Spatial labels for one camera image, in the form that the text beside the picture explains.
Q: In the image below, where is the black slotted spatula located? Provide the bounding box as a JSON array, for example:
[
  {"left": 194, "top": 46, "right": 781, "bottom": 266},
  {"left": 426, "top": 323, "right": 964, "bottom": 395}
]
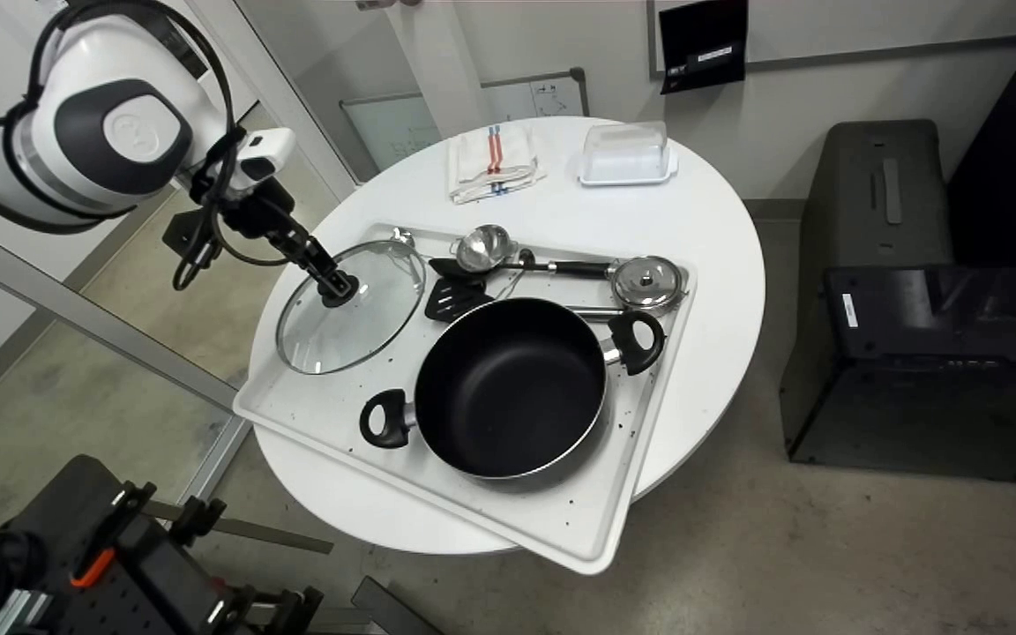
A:
[{"left": 421, "top": 254, "right": 501, "bottom": 327}]

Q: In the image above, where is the framed white board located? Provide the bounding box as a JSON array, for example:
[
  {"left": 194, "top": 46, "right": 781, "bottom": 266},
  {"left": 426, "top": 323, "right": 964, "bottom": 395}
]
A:
[{"left": 479, "top": 67, "right": 593, "bottom": 128}]

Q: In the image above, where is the black tool cart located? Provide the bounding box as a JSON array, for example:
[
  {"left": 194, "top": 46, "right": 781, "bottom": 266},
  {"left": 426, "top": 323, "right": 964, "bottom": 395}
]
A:
[{"left": 0, "top": 450, "right": 327, "bottom": 635}]

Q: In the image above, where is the black cable with connector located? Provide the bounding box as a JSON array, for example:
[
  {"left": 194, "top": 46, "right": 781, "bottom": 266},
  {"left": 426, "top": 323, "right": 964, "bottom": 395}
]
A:
[{"left": 160, "top": 97, "right": 266, "bottom": 291}]

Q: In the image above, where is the aluminium frame rail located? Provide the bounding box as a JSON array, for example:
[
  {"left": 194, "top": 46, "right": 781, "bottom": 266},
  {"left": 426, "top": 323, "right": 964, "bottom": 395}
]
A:
[{"left": 0, "top": 208, "right": 253, "bottom": 503}]

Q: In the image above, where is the white rectangular tray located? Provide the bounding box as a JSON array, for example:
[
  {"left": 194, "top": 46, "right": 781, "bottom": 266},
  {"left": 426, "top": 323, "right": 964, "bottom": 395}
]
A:
[{"left": 230, "top": 218, "right": 699, "bottom": 578}]

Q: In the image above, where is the steel ladle with black handle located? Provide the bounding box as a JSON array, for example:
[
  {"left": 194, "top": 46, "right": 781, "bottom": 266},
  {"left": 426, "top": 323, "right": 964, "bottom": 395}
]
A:
[{"left": 454, "top": 223, "right": 618, "bottom": 281}]

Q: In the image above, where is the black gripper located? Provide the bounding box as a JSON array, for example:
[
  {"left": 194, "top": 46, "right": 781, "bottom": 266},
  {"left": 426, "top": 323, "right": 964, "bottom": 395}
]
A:
[{"left": 217, "top": 174, "right": 359, "bottom": 307}]

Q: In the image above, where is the glass lid with black knob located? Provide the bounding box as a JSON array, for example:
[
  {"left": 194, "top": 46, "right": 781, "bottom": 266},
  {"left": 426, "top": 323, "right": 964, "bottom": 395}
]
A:
[{"left": 271, "top": 233, "right": 431, "bottom": 382}]

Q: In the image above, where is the small steel lid with knob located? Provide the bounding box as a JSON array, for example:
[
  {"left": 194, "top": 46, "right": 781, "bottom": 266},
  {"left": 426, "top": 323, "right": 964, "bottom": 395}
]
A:
[{"left": 607, "top": 251, "right": 690, "bottom": 316}]

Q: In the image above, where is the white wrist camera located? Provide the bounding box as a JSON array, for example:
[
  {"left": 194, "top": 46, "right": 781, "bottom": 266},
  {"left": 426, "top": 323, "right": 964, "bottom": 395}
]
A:
[{"left": 226, "top": 124, "right": 301, "bottom": 183}]

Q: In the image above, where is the orange clamp handle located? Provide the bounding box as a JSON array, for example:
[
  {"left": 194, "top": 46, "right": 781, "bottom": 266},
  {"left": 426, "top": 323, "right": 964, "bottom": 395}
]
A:
[{"left": 66, "top": 542, "right": 120, "bottom": 591}]

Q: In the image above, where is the frosted glass panel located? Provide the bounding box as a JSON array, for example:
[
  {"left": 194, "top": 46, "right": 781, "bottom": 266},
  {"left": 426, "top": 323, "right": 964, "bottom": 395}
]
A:
[{"left": 340, "top": 93, "right": 444, "bottom": 181}]

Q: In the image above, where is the black two-handled cooking pot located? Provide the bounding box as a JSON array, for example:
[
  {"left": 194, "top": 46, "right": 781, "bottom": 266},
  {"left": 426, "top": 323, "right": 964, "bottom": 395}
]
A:
[{"left": 358, "top": 297, "right": 666, "bottom": 482}]

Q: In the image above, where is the black storage cabinet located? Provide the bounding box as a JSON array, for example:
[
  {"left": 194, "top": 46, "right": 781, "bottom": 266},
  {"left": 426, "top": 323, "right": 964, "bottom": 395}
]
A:
[{"left": 781, "top": 117, "right": 1016, "bottom": 482}]

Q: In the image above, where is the clear plastic container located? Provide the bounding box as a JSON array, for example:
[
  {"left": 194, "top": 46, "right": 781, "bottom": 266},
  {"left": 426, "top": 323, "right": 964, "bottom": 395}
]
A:
[{"left": 575, "top": 120, "right": 681, "bottom": 190}]

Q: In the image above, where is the black wall sign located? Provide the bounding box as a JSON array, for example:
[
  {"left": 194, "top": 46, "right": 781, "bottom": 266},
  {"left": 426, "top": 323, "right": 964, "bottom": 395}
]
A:
[{"left": 658, "top": 0, "right": 752, "bottom": 97}]

